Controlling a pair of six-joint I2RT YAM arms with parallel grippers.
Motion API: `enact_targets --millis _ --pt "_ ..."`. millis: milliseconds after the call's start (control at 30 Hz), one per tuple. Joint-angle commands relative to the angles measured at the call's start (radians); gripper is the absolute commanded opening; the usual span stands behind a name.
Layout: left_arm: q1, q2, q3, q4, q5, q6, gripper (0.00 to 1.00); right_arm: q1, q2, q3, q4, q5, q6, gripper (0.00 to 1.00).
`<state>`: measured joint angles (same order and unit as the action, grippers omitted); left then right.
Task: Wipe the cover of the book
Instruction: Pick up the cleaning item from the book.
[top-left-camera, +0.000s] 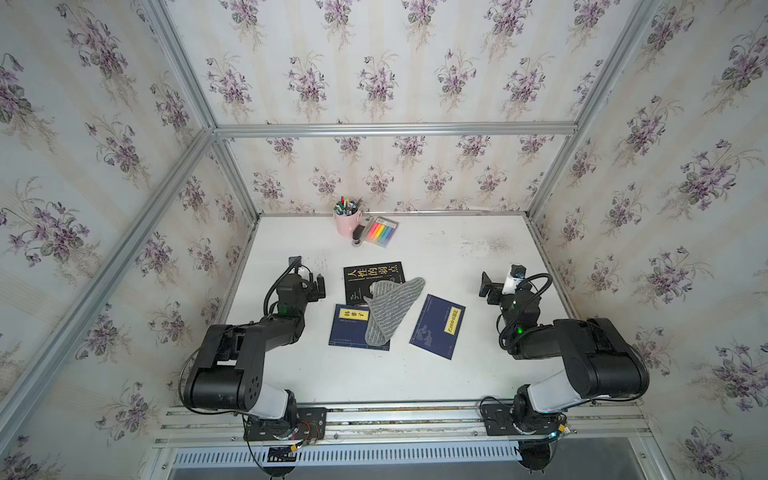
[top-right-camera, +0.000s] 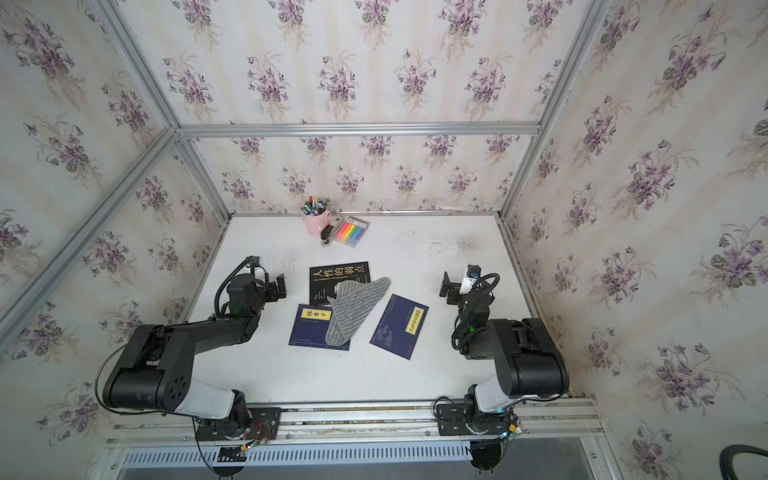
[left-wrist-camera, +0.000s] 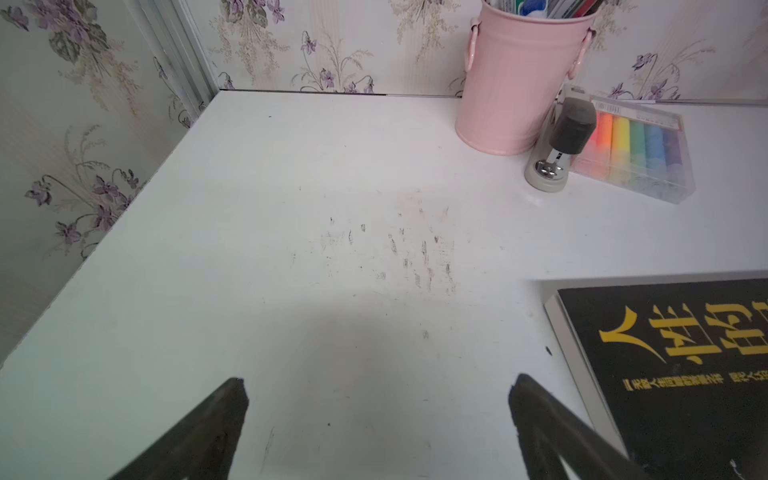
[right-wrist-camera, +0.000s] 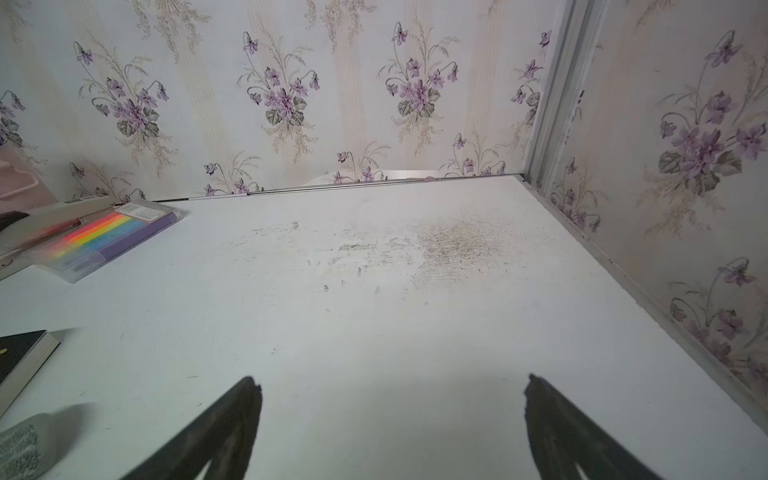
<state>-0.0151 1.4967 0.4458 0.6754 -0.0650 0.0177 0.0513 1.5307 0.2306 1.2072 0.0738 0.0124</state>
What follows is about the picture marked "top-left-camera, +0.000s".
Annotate black portrait book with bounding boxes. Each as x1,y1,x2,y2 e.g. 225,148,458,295
343,262,405,305

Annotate blue book yellow label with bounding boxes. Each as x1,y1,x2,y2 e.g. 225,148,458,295
328,304,390,351
409,294,466,360

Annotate grey striped cleaning cloth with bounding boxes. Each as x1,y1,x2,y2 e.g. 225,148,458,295
365,277,426,347

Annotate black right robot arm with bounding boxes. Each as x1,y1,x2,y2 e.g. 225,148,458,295
478,265,650,438

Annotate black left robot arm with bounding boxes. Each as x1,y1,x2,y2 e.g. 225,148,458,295
178,266,326,440

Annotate black clip near cup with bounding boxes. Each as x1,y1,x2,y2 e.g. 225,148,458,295
352,224,366,247

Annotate pink pen cup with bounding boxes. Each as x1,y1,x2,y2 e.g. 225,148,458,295
334,210,363,238

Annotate pens in cup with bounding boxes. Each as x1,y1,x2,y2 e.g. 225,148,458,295
333,196,362,216

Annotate colourful sticky notes pack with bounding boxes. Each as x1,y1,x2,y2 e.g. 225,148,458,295
362,216,399,248

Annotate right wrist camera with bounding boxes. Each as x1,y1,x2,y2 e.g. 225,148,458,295
502,264,526,295

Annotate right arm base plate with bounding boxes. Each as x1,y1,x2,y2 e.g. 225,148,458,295
478,397,567,436

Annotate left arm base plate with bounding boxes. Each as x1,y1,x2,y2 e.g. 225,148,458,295
243,407,328,443

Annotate aluminium mounting rail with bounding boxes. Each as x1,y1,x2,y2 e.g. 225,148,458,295
150,400,652,448

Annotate white slotted cable duct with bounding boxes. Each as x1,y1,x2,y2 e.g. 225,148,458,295
170,440,522,469

